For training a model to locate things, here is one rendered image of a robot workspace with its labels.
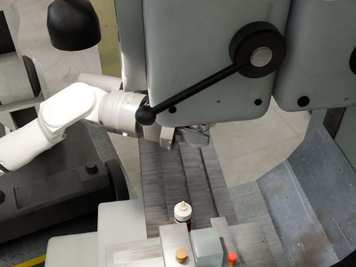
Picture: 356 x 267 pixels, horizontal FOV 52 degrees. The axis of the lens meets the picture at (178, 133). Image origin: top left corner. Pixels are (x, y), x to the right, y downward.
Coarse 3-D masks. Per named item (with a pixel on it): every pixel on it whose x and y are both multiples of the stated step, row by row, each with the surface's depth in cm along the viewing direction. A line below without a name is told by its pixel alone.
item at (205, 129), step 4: (208, 124) 68; (188, 128) 68; (192, 128) 67; (196, 128) 67; (200, 128) 67; (204, 128) 67; (208, 128) 69; (204, 132) 68; (208, 132) 69; (188, 144) 71; (192, 144) 70; (196, 144) 70
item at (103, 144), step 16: (96, 128) 197; (96, 144) 188; (112, 144) 188; (128, 176) 171; (64, 224) 151; (80, 224) 151; (96, 224) 151; (16, 240) 146; (32, 240) 146; (48, 240) 146; (0, 256) 140; (16, 256) 140; (32, 256) 140
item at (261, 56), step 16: (240, 32) 45; (256, 32) 44; (272, 32) 44; (240, 48) 45; (256, 48) 45; (272, 48) 45; (240, 64) 46; (256, 64) 46; (272, 64) 47; (208, 80) 47; (176, 96) 49; (144, 112) 49; (160, 112) 50
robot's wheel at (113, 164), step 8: (112, 160) 153; (112, 168) 148; (120, 168) 148; (112, 176) 146; (120, 176) 147; (120, 184) 146; (112, 192) 160; (120, 192) 147; (128, 192) 148; (120, 200) 149
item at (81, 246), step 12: (60, 240) 110; (72, 240) 110; (84, 240) 110; (96, 240) 110; (48, 252) 108; (60, 252) 107; (72, 252) 107; (84, 252) 107; (96, 252) 107; (48, 264) 104; (60, 264) 104; (72, 264) 104; (84, 264) 104
